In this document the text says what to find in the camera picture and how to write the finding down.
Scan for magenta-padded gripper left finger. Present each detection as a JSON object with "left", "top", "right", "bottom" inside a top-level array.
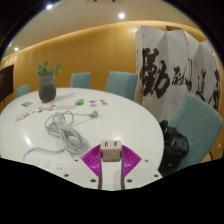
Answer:
[{"left": 61, "top": 144, "right": 105, "bottom": 191}]

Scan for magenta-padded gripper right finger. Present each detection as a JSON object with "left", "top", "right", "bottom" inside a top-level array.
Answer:
[{"left": 119, "top": 144, "right": 164, "bottom": 191}]

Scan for small beige charger block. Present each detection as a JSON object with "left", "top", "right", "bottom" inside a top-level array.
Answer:
[{"left": 99, "top": 139, "right": 123, "bottom": 163}]

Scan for white power strip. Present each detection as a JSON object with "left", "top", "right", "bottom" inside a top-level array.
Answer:
[{"left": 33, "top": 156, "right": 68, "bottom": 173}]

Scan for black bag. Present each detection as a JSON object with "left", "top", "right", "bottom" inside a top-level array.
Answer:
[{"left": 157, "top": 119, "right": 190, "bottom": 177}]

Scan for small colourful badges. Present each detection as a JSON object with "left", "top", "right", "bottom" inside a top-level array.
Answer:
[{"left": 88, "top": 98, "right": 110, "bottom": 108}]

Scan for small white socket bar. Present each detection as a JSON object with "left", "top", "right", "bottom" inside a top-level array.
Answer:
[{"left": 55, "top": 99, "right": 77, "bottom": 110}]

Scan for teal chair with bag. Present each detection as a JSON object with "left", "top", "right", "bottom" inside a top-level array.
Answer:
[{"left": 166, "top": 91, "right": 224, "bottom": 171}]

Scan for row of colourful small cards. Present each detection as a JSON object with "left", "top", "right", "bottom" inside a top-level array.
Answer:
[{"left": 14, "top": 104, "right": 57, "bottom": 124}]

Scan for potted plant in grey vase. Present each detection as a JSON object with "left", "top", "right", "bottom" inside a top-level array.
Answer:
[{"left": 35, "top": 61, "right": 64, "bottom": 104}]

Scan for dark flat card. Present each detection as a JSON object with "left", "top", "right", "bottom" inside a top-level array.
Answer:
[{"left": 21, "top": 100, "right": 34, "bottom": 108}]

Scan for white folding screen with calligraphy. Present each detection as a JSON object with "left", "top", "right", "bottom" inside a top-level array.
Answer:
[{"left": 134, "top": 24, "right": 224, "bottom": 123}]

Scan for black flat screen monitor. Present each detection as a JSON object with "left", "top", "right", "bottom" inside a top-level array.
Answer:
[{"left": 0, "top": 64, "right": 15, "bottom": 104}]

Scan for round ceiling lights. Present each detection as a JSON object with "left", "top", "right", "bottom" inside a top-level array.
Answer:
[{"left": 13, "top": 3, "right": 126, "bottom": 53}]

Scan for grey coiled power cable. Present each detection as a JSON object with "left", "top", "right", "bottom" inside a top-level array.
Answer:
[{"left": 22, "top": 109, "right": 100, "bottom": 162}]

